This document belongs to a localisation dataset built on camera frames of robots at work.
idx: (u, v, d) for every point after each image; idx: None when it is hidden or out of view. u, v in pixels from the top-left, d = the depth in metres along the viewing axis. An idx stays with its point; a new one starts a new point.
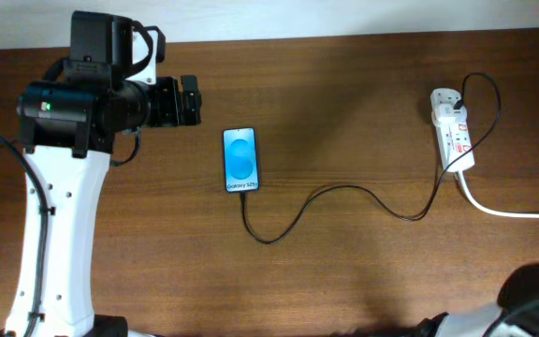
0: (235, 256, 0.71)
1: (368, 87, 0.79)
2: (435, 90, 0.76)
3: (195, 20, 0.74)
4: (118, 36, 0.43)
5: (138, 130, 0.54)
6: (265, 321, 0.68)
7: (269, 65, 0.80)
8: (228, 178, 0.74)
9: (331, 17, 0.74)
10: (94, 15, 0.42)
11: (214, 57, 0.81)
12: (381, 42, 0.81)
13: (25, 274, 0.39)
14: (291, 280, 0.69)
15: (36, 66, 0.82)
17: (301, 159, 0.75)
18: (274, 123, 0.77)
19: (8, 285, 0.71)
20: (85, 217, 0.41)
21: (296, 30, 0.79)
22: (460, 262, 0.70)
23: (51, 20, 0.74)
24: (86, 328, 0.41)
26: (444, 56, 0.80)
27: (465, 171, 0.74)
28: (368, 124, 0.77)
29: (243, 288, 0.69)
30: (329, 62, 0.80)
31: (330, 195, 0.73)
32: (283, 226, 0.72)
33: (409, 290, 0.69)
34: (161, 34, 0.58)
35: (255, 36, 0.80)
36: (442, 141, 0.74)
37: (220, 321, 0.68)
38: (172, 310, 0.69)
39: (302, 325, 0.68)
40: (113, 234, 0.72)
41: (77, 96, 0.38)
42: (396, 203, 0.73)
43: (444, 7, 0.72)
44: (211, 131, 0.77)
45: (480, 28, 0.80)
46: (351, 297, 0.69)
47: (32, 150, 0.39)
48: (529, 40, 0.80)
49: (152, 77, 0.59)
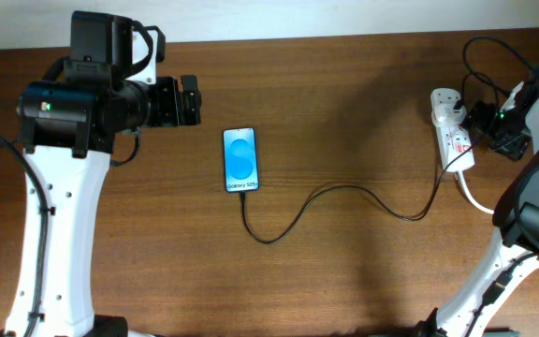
0: (235, 256, 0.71)
1: (368, 87, 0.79)
2: (435, 90, 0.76)
3: (195, 19, 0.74)
4: (118, 35, 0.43)
5: (138, 130, 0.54)
6: (265, 321, 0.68)
7: (269, 65, 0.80)
8: (228, 178, 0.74)
9: (332, 17, 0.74)
10: (94, 14, 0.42)
11: (214, 57, 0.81)
12: (381, 42, 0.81)
13: (25, 274, 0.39)
14: (291, 279, 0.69)
15: (36, 66, 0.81)
17: (302, 158, 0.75)
18: (274, 123, 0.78)
19: (8, 285, 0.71)
20: (85, 217, 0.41)
21: (297, 30, 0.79)
22: (460, 262, 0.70)
23: (51, 19, 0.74)
24: (86, 329, 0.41)
26: (445, 56, 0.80)
27: (465, 172, 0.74)
28: (368, 124, 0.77)
29: (243, 288, 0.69)
30: (329, 62, 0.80)
31: (330, 195, 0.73)
32: (284, 225, 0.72)
33: (409, 289, 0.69)
34: (162, 34, 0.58)
35: (255, 36, 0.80)
36: (441, 141, 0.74)
37: (221, 320, 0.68)
38: (172, 309, 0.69)
39: (302, 325, 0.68)
40: (113, 234, 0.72)
41: (77, 95, 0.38)
42: (396, 203, 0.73)
43: (444, 7, 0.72)
44: (211, 131, 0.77)
45: (479, 28, 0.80)
46: (351, 296, 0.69)
47: (32, 150, 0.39)
48: (529, 40, 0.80)
49: (151, 77, 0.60)
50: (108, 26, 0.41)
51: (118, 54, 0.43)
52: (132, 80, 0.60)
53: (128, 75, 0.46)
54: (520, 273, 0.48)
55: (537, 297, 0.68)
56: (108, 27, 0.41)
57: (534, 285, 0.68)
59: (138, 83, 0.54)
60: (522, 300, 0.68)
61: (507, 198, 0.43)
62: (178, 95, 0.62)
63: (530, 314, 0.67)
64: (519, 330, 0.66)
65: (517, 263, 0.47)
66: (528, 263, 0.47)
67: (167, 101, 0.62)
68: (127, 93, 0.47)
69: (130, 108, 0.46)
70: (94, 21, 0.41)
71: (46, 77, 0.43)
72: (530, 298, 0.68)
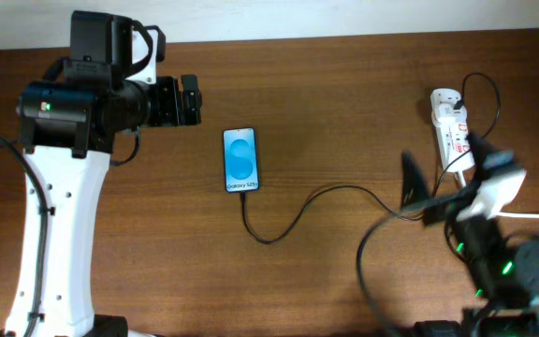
0: (235, 256, 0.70)
1: (369, 87, 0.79)
2: (435, 90, 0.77)
3: (195, 20, 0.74)
4: (118, 35, 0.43)
5: (138, 130, 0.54)
6: (265, 321, 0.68)
7: (269, 65, 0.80)
8: (228, 178, 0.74)
9: (331, 17, 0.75)
10: (94, 14, 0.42)
11: (214, 57, 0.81)
12: (380, 42, 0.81)
13: (25, 274, 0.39)
14: (291, 279, 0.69)
15: (36, 66, 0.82)
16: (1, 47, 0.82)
17: (302, 159, 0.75)
18: (275, 123, 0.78)
19: (8, 285, 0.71)
20: (85, 217, 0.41)
21: (296, 31, 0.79)
22: (460, 262, 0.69)
23: (50, 20, 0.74)
24: (86, 328, 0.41)
26: (444, 57, 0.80)
27: (466, 172, 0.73)
28: (369, 123, 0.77)
29: (243, 288, 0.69)
30: (329, 62, 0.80)
31: (330, 195, 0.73)
32: (283, 226, 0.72)
33: (409, 290, 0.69)
34: (162, 34, 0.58)
35: (255, 36, 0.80)
36: (442, 142, 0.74)
37: (221, 320, 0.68)
38: (172, 309, 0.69)
39: (302, 325, 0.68)
40: (113, 234, 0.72)
41: (78, 95, 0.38)
42: (396, 203, 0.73)
43: (443, 7, 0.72)
44: (211, 131, 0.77)
45: (479, 28, 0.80)
46: (352, 296, 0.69)
47: (32, 150, 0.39)
48: (529, 41, 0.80)
49: (151, 77, 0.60)
50: (107, 25, 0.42)
51: (118, 54, 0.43)
52: (132, 79, 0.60)
53: (128, 76, 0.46)
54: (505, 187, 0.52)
55: None
56: (107, 27, 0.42)
57: None
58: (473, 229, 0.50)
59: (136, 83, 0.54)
60: None
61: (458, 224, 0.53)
62: (178, 95, 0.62)
63: None
64: None
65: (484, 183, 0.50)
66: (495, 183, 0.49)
67: (167, 101, 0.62)
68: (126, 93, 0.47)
69: (131, 109, 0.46)
70: (94, 21, 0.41)
71: (46, 77, 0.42)
72: None
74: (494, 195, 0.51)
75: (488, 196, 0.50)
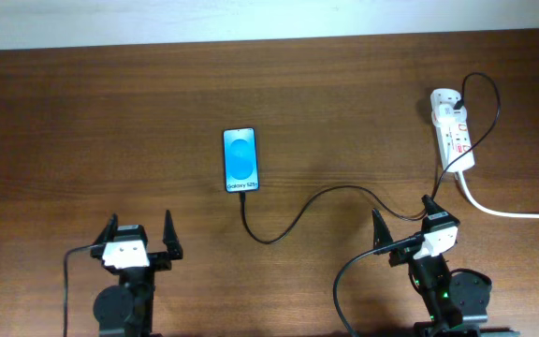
0: (235, 256, 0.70)
1: (369, 86, 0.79)
2: (435, 90, 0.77)
3: (196, 20, 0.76)
4: (134, 330, 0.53)
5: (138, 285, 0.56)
6: (265, 322, 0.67)
7: (269, 65, 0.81)
8: (228, 178, 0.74)
9: (330, 17, 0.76)
10: (111, 322, 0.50)
11: (214, 57, 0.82)
12: (380, 43, 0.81)
13: None
14: (291, 279, 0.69)
15: (37, 66, 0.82)
16: (2, 48, 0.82)
17: (302, 158, 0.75)
18: (275, 122, 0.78)
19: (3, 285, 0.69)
20: None
21: (295, 31, 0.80)
22: (461, 262, 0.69)
23: (54, 20, 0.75)
24: None
26: (444, 57, 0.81)
27: (466, 172, 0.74)
28: (368, 123, 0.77)
29: (243, 288, 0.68)
30: (329, 61, 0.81)
31: (330, 195, 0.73)
32: (283, 226, 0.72)
33: (408, 289, 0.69)
34: (134, 233, 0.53)
35: (255, 36, 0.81)
36: (442, 142, 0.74)
37: (219, 321, 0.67)
38: (172, 309, 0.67)
39: (302, 326, 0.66)
40: None
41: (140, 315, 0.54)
42: (396, 203, 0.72)
43: (440, 7, 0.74)
44: (211, 131, 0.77)
45: (476, 29, 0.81)
46: (351, 297, 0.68)
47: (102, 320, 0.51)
48: (525, 42, 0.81)
49: (137, 245, 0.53)
50: (124, 329, 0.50)
51: (140, 329, 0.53)
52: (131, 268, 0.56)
53: (141, 285, 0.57)
54: (441, 238, 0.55)
55: None
56: (124, 329, 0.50)
57: (535, 285, 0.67)
58: (435, 274, 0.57)
59: (138, 272, 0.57)
60: (524, 300, 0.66)
61: (419, 270, 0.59)
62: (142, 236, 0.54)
63: (532, 315, 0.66)
64: (519, 330, 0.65)
65: (425, 231, 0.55)
66: (434, 234, 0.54)
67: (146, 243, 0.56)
68: (131, 279, 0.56)
69: (140, 287, 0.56)
70: (113, 329, 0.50)
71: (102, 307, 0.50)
72: (531, 299, 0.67)
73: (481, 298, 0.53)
74: (434, 241, 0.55)
75: (430, 243, 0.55)
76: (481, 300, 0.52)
